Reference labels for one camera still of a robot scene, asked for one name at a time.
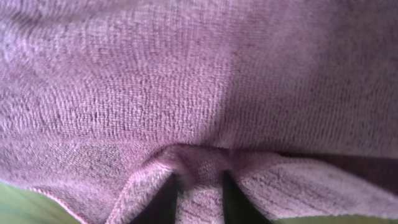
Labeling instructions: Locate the purple microfiber cloth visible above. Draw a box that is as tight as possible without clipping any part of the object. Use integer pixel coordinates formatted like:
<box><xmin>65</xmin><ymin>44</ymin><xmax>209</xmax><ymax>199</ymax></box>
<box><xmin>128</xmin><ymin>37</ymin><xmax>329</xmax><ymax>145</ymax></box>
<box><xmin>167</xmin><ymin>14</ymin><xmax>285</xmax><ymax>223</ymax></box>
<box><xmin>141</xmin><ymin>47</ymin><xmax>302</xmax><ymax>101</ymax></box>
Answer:
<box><xmin>1</xmin><ymin>1</ymin><xmax>397</xmax><ymax>223</ymax></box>

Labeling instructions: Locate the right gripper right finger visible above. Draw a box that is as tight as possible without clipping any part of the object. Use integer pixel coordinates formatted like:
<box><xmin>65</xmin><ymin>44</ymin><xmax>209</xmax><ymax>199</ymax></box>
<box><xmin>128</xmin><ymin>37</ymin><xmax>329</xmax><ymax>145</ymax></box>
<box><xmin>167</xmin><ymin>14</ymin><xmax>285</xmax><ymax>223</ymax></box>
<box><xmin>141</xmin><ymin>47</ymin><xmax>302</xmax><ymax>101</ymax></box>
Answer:
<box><xmin>222</xmin><ymin>170</ymin><xmax>272</xmax><ymax>224</ymax></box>

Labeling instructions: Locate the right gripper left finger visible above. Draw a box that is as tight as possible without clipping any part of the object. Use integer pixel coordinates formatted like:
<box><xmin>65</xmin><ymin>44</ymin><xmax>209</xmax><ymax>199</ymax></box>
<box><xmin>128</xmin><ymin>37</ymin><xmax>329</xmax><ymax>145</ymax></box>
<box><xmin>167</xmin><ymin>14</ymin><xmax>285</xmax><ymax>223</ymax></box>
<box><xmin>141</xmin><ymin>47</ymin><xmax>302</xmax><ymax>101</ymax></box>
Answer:
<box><xmin>129</xmin><ymin>174</ymin><xmax>180</xmax><ymax>224</ymax></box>

